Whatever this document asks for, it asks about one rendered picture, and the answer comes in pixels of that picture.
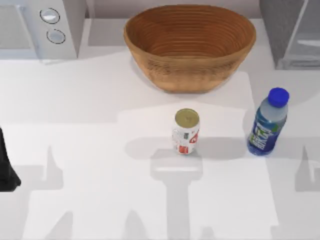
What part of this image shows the round microwave knob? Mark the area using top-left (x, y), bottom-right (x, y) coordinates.
top-left (46, 28), bottom-right (67, 45)
top-left (39, 7), bottom-right (61, 25)

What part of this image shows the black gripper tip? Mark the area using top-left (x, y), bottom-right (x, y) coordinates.
top-left (0, 127), bottom-right (22, 193)

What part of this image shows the pale microwave oven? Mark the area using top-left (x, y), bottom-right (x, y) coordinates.
top-left (0, 0), bottom-right (88, 64)

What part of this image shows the grey cabinet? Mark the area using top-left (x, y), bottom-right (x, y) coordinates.
top-left (258, 0), bottom-right (320, 71)

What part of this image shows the red and white can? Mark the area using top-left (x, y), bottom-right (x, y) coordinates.
top-left (171, 107), bottom-right (201, 156)

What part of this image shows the brown woven basket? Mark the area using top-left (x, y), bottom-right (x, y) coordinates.
top-left (123, 3), bottom-right (257, 95)

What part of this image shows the blue bottle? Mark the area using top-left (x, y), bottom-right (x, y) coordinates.
top-left (246, 87), bottom-right (290, 156)

